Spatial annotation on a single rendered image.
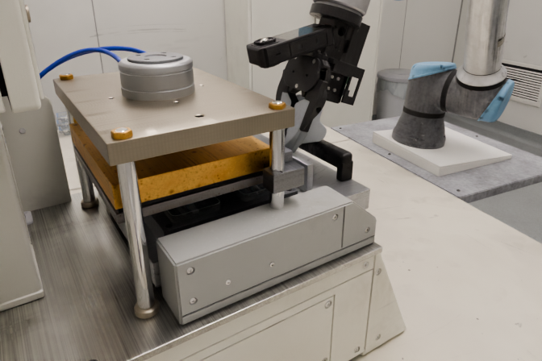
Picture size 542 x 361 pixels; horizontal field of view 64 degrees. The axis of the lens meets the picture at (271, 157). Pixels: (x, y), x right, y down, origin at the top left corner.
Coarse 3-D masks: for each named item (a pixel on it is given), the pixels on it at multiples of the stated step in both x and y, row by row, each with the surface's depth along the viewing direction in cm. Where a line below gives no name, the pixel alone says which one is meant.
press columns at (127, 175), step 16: (272, 144) 43; (272, 160) 44; (80, 176) 58; (128, 176) 35; (128, 192) 36; (128, 208) 36; (272, 208) 46; (128, 224) 37; (128, 240) 38; (144, 240) 38; (144, 256) 39; (144, 272) 39; (144, 288) 40; (144, 304) 40
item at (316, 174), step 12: (300, 156) 67; (312, 168) 55; (324, 168) 63; (312, 180) 55; (324, 180) 59; (336, 180) 59; (348, 180) 59; (300, 192) 56; (348, 192) 56; (360, 192) 56; (360, 204) 57; (120, 228) 53; (156, 252) 44; (156, 264) 42; (156, 276) 43
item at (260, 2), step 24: (240, 0) 261; (264, 0) 256; (288, 0) 262; (312, 0) 269; (240, 24) 267; (264, 24) 261; (288, 24) 268; (240, 48) 274; (240, 72) 281; (264, 72) 272; (384, 72) 330; (408, 72) 328; (360, 96) 312; (384, 96) 328; (336, 120) 311; (360, 120) 320
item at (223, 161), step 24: (216, 144) 47; (240, 144) 47; (264, 144) 47; (96, 168) 43; (144, 168) 41; (168, 168) 41; (192, 168) 42; (216, 168) 43; (240, 168) 45; (144, 192) 40; (168, 192) 41; (192, 192) 43; (216, 192) 44; (120, 216) 39; (144, 216) 41
